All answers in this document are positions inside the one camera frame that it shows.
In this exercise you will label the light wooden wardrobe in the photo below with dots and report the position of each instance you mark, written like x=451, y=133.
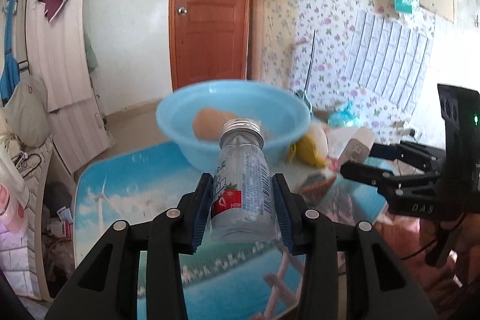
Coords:
x=63, y=61

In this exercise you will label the grey cloth bag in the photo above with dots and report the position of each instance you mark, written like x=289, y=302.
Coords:
x=26, y=113

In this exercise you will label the orange white packet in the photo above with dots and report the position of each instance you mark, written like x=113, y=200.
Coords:
x=318, y=185

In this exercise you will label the blue trash bag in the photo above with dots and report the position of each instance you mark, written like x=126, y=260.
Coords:
x=341, y=115

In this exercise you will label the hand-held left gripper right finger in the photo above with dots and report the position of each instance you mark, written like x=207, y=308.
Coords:
x=281, y=207

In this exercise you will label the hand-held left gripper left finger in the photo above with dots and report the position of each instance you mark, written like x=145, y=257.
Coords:
x=204, y=207

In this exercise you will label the blue apron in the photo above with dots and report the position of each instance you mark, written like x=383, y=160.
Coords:
x=9, y=69

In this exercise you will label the pink blanket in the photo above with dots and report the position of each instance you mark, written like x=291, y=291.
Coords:
x=405, y=233

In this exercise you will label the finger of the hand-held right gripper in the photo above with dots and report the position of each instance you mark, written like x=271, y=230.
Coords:
x=382, y=181
x=412, y=155

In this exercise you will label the tan rolled mat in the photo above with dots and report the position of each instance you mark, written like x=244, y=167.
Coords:
x=258, y=24

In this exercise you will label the red white carton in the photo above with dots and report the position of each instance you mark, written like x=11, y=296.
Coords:
x=66, y=224

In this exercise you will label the blue plastic basin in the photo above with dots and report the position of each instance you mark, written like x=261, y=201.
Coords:
x=180, y=132

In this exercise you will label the white plush toy yellow hat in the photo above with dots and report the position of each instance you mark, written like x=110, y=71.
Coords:
x=311, y=147

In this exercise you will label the brown wooden door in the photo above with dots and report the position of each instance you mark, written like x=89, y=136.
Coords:
x=210, y=24

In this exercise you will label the clear glass bottle metal cap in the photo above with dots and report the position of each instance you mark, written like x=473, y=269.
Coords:
x=240, y=192

